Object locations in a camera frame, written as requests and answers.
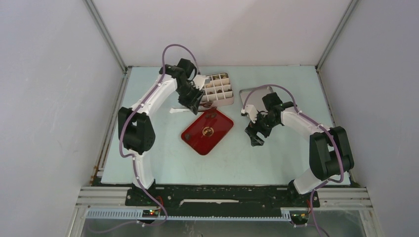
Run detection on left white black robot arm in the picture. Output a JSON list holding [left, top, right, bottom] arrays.
[[118, 58, 210, 206]]

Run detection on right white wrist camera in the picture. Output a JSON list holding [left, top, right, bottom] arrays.
[[241, 104, 259, 123]]

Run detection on silver metal tongs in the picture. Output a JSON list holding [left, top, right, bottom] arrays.
[[169, 102, 217, 115]]

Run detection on purple cable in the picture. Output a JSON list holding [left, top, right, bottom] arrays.
[[85, 44, 199, 234], [242, 84, 345, 237]]

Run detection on dark chocolate piece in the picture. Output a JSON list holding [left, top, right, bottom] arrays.
[[206, 113, 216, 119]]

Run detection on round foil wrapped chocolate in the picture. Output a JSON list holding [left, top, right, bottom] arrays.
[[202, 126, 214, 137]]

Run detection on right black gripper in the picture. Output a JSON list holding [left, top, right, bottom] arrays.
[[245, 110, 279, 146]]

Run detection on red plastic tray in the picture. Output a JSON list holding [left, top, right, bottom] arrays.
[[181, 108, 234, 156]]

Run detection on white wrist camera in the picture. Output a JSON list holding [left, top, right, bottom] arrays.
[[192, 74, 210, 90], [241, 104, 259, 123]]

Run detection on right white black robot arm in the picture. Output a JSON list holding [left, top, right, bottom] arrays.
[[241, 92, 354, 206]]

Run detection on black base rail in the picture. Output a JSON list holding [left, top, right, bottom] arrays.
[[125, 184, 310, 217]]

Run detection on white divided chocolate box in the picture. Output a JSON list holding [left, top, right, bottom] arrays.
[[200, 73, 234, 107]]

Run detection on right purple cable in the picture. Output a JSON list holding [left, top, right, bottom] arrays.
[[242, 84, 345, 237]]

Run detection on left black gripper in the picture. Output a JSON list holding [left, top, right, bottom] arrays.
[[175, 83, 205, 115]]

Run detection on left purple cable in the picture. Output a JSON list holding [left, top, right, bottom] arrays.
[[85, 44, 199, 234]]

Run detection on grey cable duct strip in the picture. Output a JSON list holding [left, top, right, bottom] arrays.
[[85, 208, 291, 221]]

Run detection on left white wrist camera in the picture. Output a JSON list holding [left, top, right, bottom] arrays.
[[192, 74, 210, 90]]

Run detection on silver metal box lid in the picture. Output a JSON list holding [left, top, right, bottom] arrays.
[[239, 86, 274, 111]]

